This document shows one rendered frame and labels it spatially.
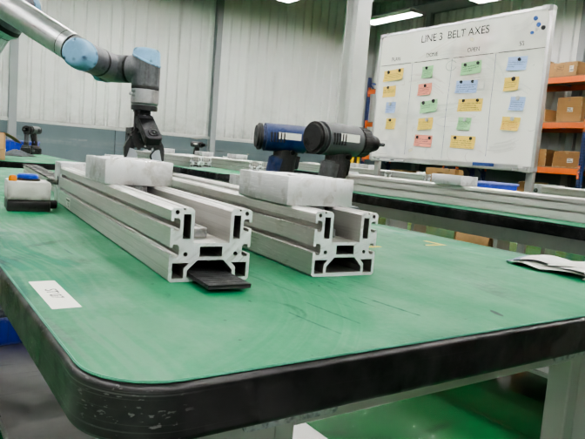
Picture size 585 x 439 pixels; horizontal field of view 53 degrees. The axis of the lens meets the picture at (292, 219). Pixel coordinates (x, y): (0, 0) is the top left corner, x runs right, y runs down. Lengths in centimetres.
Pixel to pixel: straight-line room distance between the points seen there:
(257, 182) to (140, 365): 50
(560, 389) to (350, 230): 39
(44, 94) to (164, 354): 1229
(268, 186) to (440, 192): 183
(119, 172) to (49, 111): 1173
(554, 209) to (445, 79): 223
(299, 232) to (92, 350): 39
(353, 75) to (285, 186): 876
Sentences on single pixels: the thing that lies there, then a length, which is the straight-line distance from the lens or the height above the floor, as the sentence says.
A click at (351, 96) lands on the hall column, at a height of 194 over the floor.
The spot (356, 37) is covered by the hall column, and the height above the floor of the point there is 285.
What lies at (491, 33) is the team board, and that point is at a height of 183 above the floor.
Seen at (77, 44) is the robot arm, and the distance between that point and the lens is 160.
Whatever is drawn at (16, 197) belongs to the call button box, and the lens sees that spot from 128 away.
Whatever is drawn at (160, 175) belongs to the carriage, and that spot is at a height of 88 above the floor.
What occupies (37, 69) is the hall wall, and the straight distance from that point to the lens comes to 1271.
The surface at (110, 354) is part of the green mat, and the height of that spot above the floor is 78.
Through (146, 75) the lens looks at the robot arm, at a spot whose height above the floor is 111.
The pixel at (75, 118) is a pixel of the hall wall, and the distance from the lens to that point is 1281.
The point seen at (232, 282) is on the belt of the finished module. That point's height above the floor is 79.
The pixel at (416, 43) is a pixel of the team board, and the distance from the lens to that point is 467.
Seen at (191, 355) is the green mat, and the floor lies 78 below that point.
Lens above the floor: 93
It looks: 6 degrees down
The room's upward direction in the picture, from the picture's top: 5 degrees clockwise
